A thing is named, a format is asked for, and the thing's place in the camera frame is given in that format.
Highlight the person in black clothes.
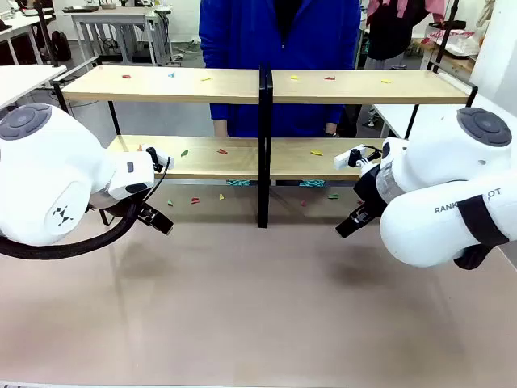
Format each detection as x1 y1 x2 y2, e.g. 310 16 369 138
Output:
364 0 446 62

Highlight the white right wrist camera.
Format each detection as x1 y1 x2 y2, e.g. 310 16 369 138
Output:
334 145 383 171

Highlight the grey metal table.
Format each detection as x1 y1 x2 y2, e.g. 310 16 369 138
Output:
63 5 173 66

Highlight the wooden shelf unit black frame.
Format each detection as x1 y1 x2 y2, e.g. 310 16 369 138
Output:
258 62 480 230
50 56 272 230

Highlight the thin black camera cable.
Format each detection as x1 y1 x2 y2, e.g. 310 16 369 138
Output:
139 156 172 208

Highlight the person's left forearm blue sleeve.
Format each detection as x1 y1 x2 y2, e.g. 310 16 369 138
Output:
322 103 346 126

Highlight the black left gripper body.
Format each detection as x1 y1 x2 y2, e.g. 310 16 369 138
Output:
90 192 146 221

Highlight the person's right forearm blue sleeve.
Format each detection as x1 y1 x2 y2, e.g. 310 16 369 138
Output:
209 103 231 122

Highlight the black strap on arm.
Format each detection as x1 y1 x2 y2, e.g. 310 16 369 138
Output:
453 195 511 272

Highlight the person in blue jacket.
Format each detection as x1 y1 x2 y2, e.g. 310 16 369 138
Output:
198 0 362 139

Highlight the black stand pole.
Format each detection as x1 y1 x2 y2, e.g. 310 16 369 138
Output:
36 0 61 68
432 0 462 73

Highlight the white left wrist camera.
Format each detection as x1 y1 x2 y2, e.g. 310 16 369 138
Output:
145 145 176 171

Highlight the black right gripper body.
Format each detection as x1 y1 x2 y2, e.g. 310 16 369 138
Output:
354 163 391 221

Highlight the black backpack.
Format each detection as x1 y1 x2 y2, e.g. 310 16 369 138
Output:
51 30 73 62

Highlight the white table with clutter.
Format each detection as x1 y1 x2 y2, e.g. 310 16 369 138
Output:
0 6 56 66

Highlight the cluttered wooden table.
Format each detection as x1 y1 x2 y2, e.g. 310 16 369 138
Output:
419 19 488 74

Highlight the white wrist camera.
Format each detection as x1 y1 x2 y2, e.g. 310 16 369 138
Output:
145 145 176 171
334 145 383 171

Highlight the thick black cable sleeve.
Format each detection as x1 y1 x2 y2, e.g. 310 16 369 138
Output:
0 200 141 261

